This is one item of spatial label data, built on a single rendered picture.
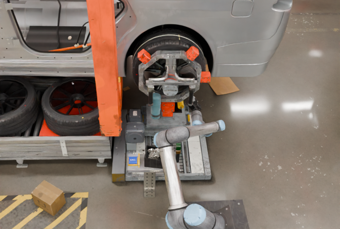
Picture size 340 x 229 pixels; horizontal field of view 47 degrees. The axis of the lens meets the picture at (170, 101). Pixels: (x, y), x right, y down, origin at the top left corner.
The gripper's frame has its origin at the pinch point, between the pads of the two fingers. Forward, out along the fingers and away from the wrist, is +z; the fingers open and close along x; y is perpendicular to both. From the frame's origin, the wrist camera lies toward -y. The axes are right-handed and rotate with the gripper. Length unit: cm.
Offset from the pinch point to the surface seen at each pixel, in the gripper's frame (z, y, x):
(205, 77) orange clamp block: -1.0, -9.7, 23.6
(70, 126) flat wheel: -18, -64, -92
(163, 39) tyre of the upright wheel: 13, -57, 18
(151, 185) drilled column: -64, 5, -60
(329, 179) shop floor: -48, 140, 50
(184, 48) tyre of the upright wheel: 7, -42, 27
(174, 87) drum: -15.4, -30.9, 4.5
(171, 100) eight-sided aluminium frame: -0.9, -11.0, -15.4
